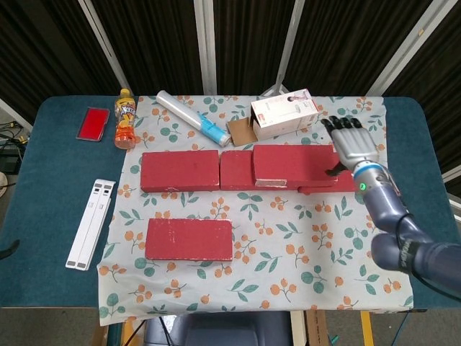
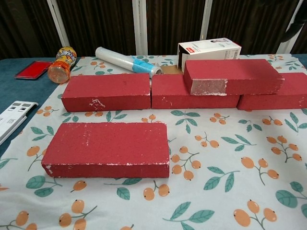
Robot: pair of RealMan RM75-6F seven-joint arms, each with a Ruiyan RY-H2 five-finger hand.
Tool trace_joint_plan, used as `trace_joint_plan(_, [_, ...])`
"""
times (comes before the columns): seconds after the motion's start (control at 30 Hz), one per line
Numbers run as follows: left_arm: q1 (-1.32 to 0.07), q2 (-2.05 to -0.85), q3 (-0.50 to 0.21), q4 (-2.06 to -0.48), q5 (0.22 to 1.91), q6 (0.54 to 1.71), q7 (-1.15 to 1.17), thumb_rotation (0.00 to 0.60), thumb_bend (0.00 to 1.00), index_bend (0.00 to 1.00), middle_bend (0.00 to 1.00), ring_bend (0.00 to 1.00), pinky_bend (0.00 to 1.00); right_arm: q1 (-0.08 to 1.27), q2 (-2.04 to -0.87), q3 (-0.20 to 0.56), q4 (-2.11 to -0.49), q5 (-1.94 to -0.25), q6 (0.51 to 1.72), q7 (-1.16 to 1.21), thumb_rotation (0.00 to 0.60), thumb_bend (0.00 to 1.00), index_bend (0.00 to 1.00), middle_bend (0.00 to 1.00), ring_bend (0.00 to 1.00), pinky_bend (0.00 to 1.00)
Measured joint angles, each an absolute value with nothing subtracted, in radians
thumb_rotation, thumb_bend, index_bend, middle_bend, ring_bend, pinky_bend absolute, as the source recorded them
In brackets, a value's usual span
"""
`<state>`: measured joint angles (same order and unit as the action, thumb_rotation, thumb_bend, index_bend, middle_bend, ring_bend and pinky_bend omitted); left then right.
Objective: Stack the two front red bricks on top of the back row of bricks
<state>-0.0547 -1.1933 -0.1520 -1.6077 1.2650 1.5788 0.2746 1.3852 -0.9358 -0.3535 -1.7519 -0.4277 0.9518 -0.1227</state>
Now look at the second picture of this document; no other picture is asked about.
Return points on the dark ribbed curtain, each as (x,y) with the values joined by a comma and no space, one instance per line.
(100,24)

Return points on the floral fruit print tablecloth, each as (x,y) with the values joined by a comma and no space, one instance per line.
(153,203)

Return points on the white metal frame post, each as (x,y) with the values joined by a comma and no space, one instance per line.
(57,24)
(206,19)
(285,46)
(139,24)

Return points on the red phone case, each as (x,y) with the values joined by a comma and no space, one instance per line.
(32,69)

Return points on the brown cardboard piece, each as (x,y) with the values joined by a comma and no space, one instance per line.
(170,70)

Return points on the clear film roll blue label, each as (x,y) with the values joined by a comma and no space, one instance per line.
(115,58)

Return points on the white carton box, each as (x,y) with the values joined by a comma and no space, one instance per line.
(206,50)

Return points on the orange drink bottle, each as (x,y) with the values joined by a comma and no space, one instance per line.
(62,67)

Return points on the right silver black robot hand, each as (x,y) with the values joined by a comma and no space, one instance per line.
(293,31)

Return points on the red brick with worn end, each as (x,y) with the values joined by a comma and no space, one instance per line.
(239,72)

